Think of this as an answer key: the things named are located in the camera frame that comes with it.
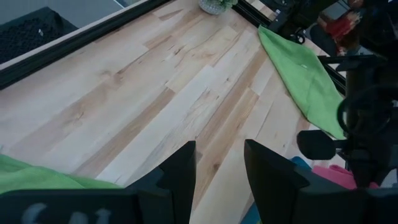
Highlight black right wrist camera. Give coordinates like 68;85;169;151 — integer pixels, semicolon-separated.
296;129;352;161

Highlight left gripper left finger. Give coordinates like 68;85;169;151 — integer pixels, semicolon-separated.
126;140;198;224

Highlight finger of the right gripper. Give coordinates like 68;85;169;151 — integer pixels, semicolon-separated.
349;155;383;189

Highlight artificial green plant in pot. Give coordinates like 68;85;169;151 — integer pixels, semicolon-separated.
198;0;239;16

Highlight red fabric item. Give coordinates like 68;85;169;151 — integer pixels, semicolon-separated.
316;11;364;54

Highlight pink microfiber towel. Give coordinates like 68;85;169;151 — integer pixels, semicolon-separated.
312;164;379;191

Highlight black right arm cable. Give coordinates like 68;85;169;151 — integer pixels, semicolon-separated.
336;85;394;138

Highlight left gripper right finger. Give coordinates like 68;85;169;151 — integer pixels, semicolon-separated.
243;138;312;224

